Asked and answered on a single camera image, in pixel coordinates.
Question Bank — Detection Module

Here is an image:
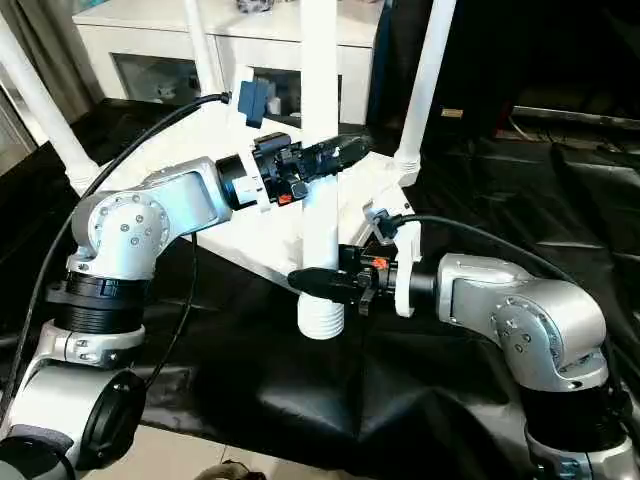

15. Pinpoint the long grey metal bar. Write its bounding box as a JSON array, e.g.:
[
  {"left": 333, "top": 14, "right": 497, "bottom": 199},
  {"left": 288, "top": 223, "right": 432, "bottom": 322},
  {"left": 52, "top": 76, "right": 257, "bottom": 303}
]
[{"left": 512, "top": 105, "right": 640, "bottom": 132}]

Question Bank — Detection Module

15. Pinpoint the white plastic table top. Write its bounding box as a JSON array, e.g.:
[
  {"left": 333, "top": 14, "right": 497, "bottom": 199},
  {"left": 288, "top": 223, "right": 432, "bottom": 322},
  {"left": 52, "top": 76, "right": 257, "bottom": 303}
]
[{"left": 69, "top": 92, "right": 416, "bottom": 296}]

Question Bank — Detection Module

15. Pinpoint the white glass-door cabinet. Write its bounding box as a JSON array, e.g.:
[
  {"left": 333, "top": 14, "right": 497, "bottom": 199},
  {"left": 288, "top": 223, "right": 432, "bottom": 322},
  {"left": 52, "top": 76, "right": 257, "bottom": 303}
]
[{"left": 72, "top": 0, "right": 379, "bottom": 126}]

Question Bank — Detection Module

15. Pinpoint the dark brown rounded object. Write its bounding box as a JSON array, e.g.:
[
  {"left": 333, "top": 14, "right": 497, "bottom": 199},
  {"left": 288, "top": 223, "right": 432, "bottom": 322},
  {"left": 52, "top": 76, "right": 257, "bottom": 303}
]
[{"left": 197, "top": 459, "right": 264, "bottom": 480}]

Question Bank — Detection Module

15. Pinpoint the white plastic table leg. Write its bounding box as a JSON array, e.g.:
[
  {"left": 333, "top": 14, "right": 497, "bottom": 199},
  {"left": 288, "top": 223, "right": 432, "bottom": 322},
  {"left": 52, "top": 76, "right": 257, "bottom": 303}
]
[
  {"left": 393, "top": 0, "right": 457, "bottom": 176},
  {"left": 297, "top": 0, "right": 346, "bottom": 341},
  {"left": 0, "top": 14, "right": 100, "bottom": 194},
  {"left": 183, "top": 0, "right": 221, "bottom": 99}
]

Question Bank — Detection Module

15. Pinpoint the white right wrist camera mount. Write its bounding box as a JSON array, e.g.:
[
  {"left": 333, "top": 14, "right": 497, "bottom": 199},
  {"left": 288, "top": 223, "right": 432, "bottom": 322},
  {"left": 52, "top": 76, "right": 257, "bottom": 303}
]
[{"left": 362, "top": 199, "right": 424, "bottom": 319}]

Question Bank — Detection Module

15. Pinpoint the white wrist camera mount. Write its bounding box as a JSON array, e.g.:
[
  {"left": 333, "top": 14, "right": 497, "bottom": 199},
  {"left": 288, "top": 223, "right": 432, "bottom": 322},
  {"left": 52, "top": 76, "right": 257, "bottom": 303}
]
[
  {"left": 362, "top": 199, "right": 424, "bottom": 319},
  {"left": 227, "top": 63, "right": 275, "bottom": 216}
]

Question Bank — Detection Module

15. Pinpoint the thin black cable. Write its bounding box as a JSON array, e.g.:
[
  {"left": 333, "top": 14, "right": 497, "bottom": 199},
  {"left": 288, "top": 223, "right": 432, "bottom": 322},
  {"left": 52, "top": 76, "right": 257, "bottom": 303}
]
[{"left": 142, "top": 234, "right": 199, "bottom": 389}]

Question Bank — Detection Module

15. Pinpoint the black work mat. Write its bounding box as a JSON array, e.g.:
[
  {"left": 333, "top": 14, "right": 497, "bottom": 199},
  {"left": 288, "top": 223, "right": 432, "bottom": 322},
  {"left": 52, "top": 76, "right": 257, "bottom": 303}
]
[{"left": 0, "top": 97, "right": 640, "bottom": 480}]

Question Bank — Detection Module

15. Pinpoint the large black case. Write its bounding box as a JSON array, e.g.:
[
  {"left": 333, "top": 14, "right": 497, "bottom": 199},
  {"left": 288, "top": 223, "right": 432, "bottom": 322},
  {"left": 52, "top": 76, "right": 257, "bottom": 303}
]
[{"left": 369, "top": 0, "right": 640, "bottom": 141}]

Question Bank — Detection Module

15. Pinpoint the grey curtain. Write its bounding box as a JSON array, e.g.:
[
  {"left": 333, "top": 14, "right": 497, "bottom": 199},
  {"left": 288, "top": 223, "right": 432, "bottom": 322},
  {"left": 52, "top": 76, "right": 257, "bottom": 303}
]
[{"left": 0, "top": 0, "right": 101, "bottom": 124}]

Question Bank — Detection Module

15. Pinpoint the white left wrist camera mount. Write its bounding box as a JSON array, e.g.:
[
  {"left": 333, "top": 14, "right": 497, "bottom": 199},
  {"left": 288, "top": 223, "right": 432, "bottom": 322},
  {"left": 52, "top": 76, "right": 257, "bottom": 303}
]
[{"left": 227, "top": 63, "right": 275, "bottom": 216}]

